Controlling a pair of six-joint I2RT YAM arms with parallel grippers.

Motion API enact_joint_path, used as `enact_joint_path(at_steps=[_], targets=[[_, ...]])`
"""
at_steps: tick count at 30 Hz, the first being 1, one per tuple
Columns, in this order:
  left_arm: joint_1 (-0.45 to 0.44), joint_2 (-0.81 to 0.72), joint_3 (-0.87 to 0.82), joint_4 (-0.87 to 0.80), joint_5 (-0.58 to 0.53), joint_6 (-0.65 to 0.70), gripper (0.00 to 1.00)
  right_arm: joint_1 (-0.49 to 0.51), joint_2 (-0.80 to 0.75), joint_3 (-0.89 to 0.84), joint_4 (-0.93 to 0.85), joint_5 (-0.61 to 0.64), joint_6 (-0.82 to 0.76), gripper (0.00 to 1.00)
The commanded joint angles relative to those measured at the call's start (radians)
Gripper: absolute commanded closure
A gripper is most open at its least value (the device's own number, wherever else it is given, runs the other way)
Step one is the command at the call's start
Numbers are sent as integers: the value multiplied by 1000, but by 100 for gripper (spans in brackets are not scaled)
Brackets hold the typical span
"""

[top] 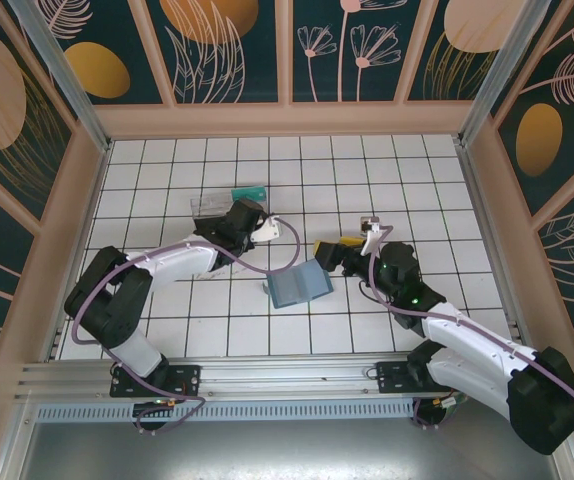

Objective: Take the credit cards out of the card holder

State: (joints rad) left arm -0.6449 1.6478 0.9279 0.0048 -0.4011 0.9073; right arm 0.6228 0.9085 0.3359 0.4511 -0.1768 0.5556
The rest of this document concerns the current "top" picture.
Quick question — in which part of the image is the teal VIP card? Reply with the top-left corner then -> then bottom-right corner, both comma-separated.
230,185 -> 268,201

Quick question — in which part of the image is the blue leather card holder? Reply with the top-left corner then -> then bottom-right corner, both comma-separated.
260,258 -> 334,310

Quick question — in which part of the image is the clear acrylic card stand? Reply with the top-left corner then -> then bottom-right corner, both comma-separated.
189,187 -> 269,221

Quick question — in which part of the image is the grey metal sheet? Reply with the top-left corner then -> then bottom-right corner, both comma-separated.
0,397 -> 574,480

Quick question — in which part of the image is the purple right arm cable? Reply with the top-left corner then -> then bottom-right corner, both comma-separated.
361,224 -> 574,434

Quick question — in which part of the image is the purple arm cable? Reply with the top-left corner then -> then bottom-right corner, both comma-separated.
69,215 -> 302,435
361,224 -> 574,434

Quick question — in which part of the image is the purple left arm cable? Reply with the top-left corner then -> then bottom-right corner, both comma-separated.
69,215 -> 302,435

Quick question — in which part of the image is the aluminium side rail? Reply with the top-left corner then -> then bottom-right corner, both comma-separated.
454,139 -> 531,354
41,139 -> 114,364

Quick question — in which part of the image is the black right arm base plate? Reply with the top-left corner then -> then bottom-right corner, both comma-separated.
375,359 -> 468,396

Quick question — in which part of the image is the aluminium mounting rail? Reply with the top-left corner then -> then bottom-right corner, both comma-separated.
14,352 -> 566,401

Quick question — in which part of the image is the slotted grey cable duct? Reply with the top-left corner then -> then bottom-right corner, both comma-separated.
34,402 -> 418,422

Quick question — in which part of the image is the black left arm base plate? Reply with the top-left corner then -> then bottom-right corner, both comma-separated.
110,364 -> 203,399

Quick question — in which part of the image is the aluminium corner post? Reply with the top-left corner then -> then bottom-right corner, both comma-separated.
9,0 -> 113,154
458,0 -> 566,147

